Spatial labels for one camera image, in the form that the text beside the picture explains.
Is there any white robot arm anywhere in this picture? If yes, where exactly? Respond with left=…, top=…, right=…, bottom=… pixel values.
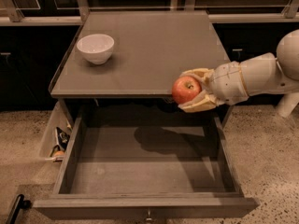
left=179, top=30, right=299, bottom=118

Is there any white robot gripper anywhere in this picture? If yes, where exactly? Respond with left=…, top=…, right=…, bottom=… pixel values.
left=178, top=62, right=249, bottom=113

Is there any black handle bottom left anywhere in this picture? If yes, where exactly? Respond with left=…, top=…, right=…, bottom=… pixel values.
left=6, top=194, right=32, bottom=224

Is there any grey open top drawer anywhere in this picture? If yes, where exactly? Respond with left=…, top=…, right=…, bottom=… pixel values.
left=34, top=114, right=259, bottom=219

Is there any metal drawer knob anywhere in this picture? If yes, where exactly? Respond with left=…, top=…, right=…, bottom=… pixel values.
left=145, top=210, right=153, bottom=224

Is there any white ceramic bowl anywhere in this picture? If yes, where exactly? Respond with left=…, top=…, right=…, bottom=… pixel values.
left=77, top=34, right=115, bottom=64

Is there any grey back rail shelf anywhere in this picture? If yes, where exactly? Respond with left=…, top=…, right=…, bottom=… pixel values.
left=1, top=0, right=299, bottom=25

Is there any grey counter cabinet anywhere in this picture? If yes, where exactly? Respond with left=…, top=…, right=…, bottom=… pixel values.
left=48, top=10, right=247, bottom=129

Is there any red apple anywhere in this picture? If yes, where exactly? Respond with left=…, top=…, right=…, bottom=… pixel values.
left=172, top=76, right=202, bottom=105

